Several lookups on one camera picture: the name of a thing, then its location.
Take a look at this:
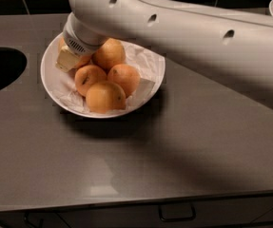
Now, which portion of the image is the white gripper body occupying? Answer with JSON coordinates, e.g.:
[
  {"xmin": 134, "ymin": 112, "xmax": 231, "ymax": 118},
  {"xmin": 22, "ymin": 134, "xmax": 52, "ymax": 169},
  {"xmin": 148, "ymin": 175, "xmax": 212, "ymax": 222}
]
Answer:
[{"xmin": 63, "ymin": 13, "xmax": 107, "ymax": 55}]

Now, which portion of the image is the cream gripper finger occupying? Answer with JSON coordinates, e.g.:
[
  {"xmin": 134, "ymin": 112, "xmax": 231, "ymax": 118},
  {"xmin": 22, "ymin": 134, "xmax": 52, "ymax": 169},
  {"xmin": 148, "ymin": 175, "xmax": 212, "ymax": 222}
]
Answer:
[{"xmin": 56, "ymin": 46, "xmax": 80, "ymax": 72}]

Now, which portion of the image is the large orange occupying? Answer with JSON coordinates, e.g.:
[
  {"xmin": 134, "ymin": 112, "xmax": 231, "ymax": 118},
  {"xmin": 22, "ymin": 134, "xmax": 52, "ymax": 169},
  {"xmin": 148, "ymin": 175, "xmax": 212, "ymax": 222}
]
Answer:
[{"xmin": 58, "ymin": 37, "xmax": 91, "ymax": 68}]

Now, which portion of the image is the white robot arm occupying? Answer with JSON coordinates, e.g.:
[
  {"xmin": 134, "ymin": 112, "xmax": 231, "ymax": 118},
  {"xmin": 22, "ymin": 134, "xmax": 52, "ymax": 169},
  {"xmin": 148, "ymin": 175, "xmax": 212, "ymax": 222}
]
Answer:
[{"xmin": 63, "ymin": 0, "xmax": 273, "ymax": 109}]

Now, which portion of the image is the white ceramic bowl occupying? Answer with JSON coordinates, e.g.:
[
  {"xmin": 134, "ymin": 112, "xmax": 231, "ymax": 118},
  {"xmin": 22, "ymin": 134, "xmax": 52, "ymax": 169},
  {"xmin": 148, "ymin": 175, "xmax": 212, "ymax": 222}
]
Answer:
[{"xmin": 40, "ymin": 31, "xmax": 166, "ymax": 120}]

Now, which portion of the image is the orange centre left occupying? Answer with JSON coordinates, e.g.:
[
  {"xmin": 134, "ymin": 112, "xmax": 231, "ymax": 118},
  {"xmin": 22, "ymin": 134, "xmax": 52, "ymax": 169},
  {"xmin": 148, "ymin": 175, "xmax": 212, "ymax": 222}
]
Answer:
[{"xmin": 74, "ymin": 65, "xmax": 107, "ymax": 96}]

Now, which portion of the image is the orange top middle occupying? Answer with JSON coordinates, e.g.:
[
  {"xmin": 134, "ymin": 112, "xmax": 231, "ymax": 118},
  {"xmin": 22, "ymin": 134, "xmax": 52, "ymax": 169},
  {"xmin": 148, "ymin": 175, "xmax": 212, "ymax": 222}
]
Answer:
[{"xmin": 92, "ymin": 38, "xmax": 126, "ymax": 71}]

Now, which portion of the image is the orange front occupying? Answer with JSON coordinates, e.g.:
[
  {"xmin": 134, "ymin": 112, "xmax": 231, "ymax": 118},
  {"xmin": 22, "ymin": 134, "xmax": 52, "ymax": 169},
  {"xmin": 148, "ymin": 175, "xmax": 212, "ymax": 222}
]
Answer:
[{"xmin": 86, "ymin": 81, "xmax": 126, "ymax": 114}]

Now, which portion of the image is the orange centre right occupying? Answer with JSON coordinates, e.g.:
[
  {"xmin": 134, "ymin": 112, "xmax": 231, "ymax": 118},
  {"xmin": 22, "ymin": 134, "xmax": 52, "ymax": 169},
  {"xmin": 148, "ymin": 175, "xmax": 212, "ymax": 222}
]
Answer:
[{"xmin": 107, "ymin": 64, "xmax": 140, "ymax": 98}]

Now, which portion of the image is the dark round sink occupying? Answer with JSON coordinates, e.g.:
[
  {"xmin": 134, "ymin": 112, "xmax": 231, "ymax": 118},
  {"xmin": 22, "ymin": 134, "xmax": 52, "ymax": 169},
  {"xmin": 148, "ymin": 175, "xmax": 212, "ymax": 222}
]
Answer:
[{"xmin": 0, "ymin": 47, "xmax": 28, "ymax": 90}]

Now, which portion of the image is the white crumpled paper liner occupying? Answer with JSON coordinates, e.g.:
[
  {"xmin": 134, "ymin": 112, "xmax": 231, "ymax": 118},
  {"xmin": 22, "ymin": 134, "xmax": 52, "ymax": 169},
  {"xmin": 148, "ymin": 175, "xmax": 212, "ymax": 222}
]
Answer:
[{"xmin": 51, "ymin": 41, "xmax": 158, "ymax": 114}]

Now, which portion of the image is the black drawer handle centre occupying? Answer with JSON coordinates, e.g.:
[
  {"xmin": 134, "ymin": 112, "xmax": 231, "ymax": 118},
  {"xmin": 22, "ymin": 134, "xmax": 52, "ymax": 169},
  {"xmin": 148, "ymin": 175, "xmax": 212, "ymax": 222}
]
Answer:
[{"xmin": 158, "ymin": 203, "xmax": 197, "ymax": 222}]

